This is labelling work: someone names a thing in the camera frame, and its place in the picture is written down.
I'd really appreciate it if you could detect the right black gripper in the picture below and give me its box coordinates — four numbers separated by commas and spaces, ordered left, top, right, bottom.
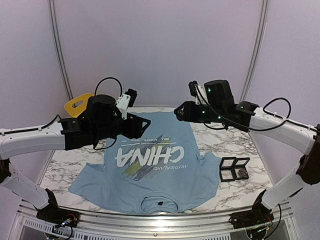
175, 101, 226, 124

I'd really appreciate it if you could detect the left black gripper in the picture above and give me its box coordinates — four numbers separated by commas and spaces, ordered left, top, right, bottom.
93, 113, 151, 142

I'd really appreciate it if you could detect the portrait brooch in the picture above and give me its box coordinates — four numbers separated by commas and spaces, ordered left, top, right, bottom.
177, 109, 184, 118

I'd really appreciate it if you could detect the light blue printed t-shirt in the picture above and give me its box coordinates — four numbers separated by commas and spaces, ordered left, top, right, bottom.
69, 112, 221, 215

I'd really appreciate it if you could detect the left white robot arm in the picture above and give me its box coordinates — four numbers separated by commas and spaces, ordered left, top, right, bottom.
0, 114, 151, 223

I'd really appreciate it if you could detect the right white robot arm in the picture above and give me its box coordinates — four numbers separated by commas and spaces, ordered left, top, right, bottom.
174, 101, 320, 224

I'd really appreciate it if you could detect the left black brooch display box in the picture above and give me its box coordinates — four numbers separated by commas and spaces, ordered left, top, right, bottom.
219, 156, 237, 182

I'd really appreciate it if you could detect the yellow plastic basket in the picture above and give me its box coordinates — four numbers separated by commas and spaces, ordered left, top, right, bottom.
64, 93, 94, 118

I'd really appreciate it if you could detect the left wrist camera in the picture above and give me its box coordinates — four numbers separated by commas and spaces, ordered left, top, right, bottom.
86, 87, 138, 120

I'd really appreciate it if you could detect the right aluminium frame post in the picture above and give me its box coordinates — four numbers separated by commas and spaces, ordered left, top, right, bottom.
239, 0, 269, 102

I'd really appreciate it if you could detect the aluminium frame post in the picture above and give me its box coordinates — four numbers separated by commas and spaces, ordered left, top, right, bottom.
47, 0, 74, 101
239, 0, 269, 102

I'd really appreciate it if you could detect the front aluminium rail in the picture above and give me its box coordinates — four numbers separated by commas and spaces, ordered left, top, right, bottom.
9, 200, 300, 240

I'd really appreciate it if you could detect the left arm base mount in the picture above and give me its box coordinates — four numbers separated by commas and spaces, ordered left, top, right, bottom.
36, 209, 80, 228

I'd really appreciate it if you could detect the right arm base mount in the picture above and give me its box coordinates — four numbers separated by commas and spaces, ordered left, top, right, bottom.
228, 209, 274, 229

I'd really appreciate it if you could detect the left aluminium frame post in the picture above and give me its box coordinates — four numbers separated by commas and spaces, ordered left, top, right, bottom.
47, 0, 74, 101

